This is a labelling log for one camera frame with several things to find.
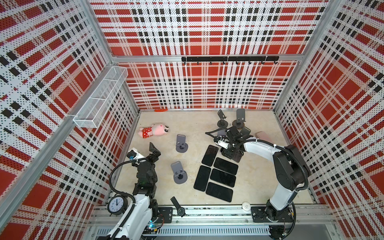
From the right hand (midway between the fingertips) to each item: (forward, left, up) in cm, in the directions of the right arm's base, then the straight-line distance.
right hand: (228, 148), depth 94 cm
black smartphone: (-25, +7, -3) cm, 26 cm away
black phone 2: (-16, +17, -5) cm, 24 cm away
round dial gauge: (-31, +61, -1) cm, 68 cm away
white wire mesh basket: (+17, +84, +18) cm, 88 cm away
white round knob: (-32, -6, -4) cm, 33 cm away
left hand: (-7, +47, +12) cm, 49 cm away
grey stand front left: (-17, +29, +1) cm, 34 cm away
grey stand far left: (+23, +2, -3) cm, 24 cm away
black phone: (-1, +11, -3) cm, 11 cm away
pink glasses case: (+13, -27, -5) cm, 30 cm away
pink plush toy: (+14, +48, +3) cm, 50 cm away
